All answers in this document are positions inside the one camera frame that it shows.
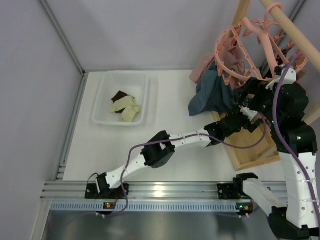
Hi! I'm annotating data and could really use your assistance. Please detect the pale yellow sock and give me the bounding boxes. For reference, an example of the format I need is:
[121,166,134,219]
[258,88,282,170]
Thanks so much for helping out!
[109,95,135,113]
[120,104,141,123]

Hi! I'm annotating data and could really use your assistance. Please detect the dark brown sock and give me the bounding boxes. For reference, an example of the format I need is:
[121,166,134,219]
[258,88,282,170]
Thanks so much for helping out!
[111,91,128,103]

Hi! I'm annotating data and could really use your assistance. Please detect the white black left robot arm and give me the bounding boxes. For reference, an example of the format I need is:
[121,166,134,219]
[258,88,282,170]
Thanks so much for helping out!
[95,109,267,196]

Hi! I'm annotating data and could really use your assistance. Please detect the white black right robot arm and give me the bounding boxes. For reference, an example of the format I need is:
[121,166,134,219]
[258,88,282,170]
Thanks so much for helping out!
[234,78,320,240]

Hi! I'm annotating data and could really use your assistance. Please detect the pink round clip hanger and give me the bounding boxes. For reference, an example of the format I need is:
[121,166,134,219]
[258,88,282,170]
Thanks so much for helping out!
[213,6,308,84]

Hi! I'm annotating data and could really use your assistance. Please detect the teal blue cloth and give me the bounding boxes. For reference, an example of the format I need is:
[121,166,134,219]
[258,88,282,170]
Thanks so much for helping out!
[188,63,235,117]

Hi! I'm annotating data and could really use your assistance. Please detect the pink ruffled cloth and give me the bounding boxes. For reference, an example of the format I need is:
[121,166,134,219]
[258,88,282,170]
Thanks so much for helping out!
[189,45,246,89]

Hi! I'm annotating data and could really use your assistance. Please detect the white perforated plastic basket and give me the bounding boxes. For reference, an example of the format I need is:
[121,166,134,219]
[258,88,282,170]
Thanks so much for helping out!
[91,70,159,127]

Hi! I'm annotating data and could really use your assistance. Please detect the wooden drying rack frame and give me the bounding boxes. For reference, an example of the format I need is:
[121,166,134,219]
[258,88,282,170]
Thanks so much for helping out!
[214,0,320,171]

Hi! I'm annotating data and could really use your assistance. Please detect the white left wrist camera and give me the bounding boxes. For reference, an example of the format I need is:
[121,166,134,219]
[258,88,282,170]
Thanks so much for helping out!
[240,107,258,121]

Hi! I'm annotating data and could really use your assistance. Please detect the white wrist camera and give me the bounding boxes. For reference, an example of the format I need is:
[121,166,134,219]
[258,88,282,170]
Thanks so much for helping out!
[265,64,297,90]
[240,107,258,121]

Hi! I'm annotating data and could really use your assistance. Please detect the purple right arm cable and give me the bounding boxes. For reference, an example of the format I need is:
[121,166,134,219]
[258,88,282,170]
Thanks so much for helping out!
[271,55,320,221]

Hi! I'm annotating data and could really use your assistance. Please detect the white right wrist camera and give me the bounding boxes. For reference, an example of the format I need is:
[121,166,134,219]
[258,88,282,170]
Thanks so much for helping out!
[265,64,297,90]

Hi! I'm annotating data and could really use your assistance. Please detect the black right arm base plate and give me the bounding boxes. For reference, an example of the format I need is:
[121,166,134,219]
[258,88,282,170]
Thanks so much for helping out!
[217,183,241,200]

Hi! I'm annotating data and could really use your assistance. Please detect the aluminium mounting rail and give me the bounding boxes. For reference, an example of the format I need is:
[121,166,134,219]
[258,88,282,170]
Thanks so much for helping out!
[41,181,288,201]

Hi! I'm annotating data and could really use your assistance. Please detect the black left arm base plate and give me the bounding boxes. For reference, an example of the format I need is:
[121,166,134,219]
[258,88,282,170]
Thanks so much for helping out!
[84,183,125,200]

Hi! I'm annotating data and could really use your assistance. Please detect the grey slotted cable duct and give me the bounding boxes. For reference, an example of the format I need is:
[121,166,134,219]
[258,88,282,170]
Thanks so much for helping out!
[50,201,254,213]

